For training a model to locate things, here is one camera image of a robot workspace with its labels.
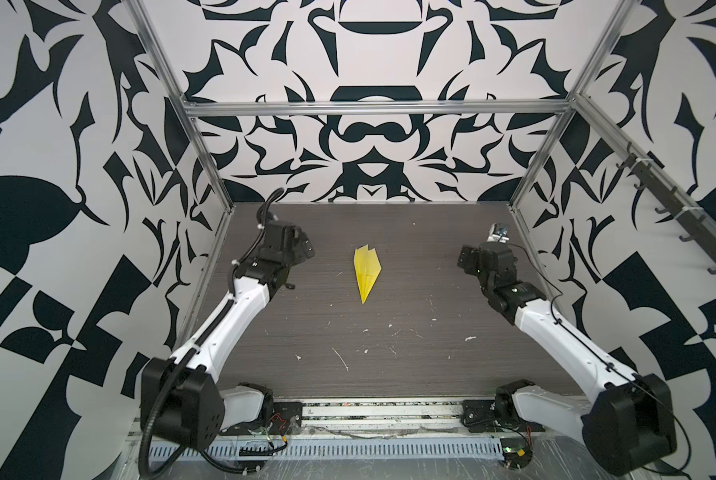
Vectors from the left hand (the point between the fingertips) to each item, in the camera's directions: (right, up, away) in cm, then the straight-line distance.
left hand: (292, 240), depth 82 cm
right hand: (+52, -2, 0) cm, 52 cm away
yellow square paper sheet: (+21, -10, +17) cm, 29 cm away
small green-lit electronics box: (+55, -50, -11) cm, 75 cm away
